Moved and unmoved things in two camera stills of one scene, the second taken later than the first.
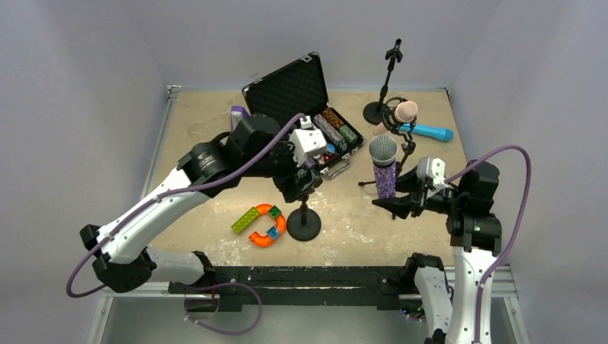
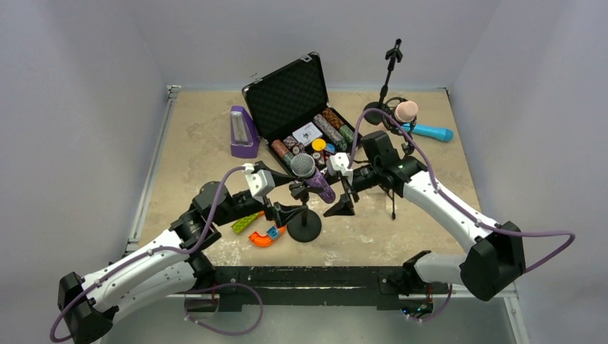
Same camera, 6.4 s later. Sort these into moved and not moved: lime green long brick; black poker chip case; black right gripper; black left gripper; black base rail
Moved: black left gripper; black right gripper
Not moved: lime green long brick; black base rail; black poker chip case
